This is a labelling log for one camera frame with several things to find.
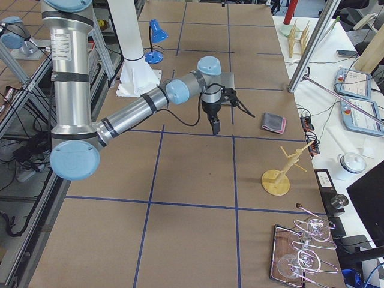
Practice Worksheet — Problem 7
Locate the teach pendant tablet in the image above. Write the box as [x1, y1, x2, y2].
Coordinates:
[341, 96, 383, 137]
[334, 68, 372, 100]

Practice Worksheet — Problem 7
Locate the wooden mug tree stand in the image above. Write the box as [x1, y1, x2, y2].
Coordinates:
[261, 141, 313, 196]

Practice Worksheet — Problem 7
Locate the white kettle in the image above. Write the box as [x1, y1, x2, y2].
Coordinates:
[334, 152, 367, 180]

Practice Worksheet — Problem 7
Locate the wooden dish rack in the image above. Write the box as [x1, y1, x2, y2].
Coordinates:
[287, 21, 310, 58]

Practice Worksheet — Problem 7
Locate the lower teach pendant tablet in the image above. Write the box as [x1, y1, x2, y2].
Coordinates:
[341, 96, 383, 137]

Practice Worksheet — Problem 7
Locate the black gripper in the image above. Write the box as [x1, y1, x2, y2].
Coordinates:
[202, 101, 221, 135]

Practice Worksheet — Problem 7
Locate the upper teach pendant tablet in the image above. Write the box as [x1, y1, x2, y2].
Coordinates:
[334, 68, 372, 100]

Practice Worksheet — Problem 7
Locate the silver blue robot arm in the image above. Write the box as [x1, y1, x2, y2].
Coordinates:
[41, 1, 221, 181]

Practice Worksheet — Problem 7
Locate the blue desk lamp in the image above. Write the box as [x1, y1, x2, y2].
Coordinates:
[145, 19, 169, 64]

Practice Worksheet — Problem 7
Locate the green glass plate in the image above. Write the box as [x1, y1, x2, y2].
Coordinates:
[279, 25, 297, 37]

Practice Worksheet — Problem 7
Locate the grey laptop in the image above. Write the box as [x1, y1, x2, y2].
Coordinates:
[221, 72, 235, 89]

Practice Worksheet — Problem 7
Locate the long pink stick tool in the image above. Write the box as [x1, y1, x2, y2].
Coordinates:
[301, 21, 383, 136]

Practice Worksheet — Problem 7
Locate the grey folded cloth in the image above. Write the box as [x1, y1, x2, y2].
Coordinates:
[261, 112, 287, 134]

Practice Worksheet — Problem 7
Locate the wine glass rack tray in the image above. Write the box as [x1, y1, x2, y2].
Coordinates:
[269, 203, 339, 287]

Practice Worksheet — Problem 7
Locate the aluminium frame post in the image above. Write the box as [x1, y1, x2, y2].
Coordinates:
[287, 0, 341, 93]

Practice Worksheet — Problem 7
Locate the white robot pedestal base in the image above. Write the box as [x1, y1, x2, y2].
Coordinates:
[108, 0, 161, 97]

